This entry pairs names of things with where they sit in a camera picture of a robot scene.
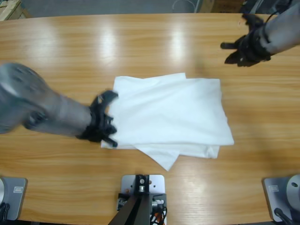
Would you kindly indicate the silver black clamp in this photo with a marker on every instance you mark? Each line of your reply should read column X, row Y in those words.
column 122, row 201
column 158, row 201

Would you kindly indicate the grey metal frame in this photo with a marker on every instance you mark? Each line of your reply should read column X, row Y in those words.
column 257, row 4

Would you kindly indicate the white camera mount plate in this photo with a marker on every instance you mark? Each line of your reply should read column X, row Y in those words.
column 157, row 185

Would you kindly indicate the grey metal post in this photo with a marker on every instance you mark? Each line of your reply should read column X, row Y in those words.
column 199, row 5

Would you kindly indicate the brown cardboard box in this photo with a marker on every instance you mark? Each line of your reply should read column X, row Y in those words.
column 222, row 4

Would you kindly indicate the white polo shirt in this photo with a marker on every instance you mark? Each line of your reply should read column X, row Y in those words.
column 164, row 112

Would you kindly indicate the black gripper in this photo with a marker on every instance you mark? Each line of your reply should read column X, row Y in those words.
column 98, row 126
column 250, row 49

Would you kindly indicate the dark camera post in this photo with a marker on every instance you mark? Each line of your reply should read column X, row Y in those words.
column 138, row 211

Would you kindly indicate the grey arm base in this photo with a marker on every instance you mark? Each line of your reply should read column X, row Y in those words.
column 293, row 187
column 16, row 204

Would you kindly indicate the wooden pallet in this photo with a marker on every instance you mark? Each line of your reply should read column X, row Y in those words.
column 9, row 11

